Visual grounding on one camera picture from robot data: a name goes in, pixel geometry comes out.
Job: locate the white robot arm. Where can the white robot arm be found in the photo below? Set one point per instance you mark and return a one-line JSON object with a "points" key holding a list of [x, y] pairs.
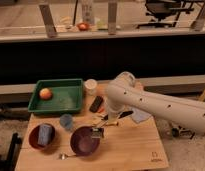
{"points": [[187, 113]]}

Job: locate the white plastic cup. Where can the white plastic cup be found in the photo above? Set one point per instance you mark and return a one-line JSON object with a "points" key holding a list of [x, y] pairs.
{"points": [[90, 86]]}

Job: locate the blue plastic cup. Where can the blue plastic cup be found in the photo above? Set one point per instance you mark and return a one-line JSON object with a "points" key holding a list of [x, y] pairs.
{"points": [[66, 121]]}

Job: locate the orange carrot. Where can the orange carrot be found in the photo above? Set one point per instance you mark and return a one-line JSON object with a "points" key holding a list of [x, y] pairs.
{"points": [[101, 109]]}

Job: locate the yellow banana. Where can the yellow banana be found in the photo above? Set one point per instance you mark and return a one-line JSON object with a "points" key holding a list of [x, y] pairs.
{"points": [[106, 122]]}

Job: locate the green plastic tray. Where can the green plastic tray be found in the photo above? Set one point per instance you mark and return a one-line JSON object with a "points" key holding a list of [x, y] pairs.
{"points": [[67, 97]]}

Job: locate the light blue cloth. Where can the light blue cloth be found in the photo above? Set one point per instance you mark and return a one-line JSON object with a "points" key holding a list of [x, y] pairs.
{"points": [[139, 116]]}

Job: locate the orange apple in tray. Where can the orange apple in tray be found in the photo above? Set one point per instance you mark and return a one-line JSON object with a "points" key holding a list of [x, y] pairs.
{"points": [[45, 94]]}

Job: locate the red fruit on shelf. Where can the red fruit on shelf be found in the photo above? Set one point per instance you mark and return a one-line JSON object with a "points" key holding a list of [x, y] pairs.
{"points": [[83, 26]]}

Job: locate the blue sponge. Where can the blue sponge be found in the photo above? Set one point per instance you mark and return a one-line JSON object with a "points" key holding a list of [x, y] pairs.
{"points": [[44, 134]]}

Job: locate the metal spoon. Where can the metal spoon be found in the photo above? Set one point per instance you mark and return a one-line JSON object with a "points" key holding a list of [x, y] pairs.
{"points": [[63, 156]]}

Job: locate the black stand on floor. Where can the black stand on floor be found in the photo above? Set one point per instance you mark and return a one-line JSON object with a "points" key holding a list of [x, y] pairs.
{"points": [[182, 132]]}

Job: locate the black office chair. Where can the black office chair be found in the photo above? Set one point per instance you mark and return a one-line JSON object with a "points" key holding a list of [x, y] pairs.
{"points": [[161, 9]]}

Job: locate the black chair frame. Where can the black chair frame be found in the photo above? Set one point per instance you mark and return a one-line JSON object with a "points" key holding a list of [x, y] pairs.
{"points": [[6, 165]]}

